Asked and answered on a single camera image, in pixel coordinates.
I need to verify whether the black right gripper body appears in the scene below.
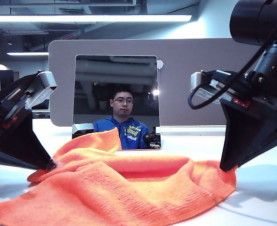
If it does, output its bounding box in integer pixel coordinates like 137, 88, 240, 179
209, 70, 277, 132

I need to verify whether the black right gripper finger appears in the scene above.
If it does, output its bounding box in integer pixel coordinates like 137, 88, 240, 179
219, 103, 277, 173
236, 124, 277, 168

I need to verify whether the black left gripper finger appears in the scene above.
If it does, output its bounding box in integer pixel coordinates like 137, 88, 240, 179
0, 147, 50, 170
0, 110, 58, 170

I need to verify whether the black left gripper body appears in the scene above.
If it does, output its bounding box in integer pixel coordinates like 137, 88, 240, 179
0, 71, 45, 150

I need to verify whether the orange microfiber cloth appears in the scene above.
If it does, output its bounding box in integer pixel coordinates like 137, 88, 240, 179
0, 127, 238, 226

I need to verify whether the rectangular standing mirror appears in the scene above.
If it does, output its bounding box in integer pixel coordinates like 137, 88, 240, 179
72, 55, 163, 151

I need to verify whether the black office chair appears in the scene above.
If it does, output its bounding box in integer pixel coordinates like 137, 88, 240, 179
0, 70, 15, 87

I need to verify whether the short ceiling light strip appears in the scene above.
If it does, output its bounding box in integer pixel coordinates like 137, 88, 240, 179
6, 52, 49, 57

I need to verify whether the grey desk partition panel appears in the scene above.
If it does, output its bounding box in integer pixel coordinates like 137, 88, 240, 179
48, 37, 259, 127

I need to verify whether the long ceiling light strip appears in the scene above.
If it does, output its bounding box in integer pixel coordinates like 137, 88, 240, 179
0, 15, 193, 24

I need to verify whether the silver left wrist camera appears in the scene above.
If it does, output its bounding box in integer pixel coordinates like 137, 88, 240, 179
24, 70, 58, 110

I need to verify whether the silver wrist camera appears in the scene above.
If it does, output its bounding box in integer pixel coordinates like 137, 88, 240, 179
24, 70, 58, 110
190, 70, 234, 105

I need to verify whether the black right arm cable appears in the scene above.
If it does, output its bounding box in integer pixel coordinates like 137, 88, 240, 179
187, 14, 277, 110

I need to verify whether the grey desk cable tray lid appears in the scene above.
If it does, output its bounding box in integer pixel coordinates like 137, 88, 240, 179
162, 131, 227, 137

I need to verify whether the white partition base rail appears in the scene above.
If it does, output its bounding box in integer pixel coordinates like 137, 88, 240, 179
161, 125, 228, 132

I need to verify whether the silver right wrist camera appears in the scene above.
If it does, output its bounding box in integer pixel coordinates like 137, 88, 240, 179
190, 70, 234, 105

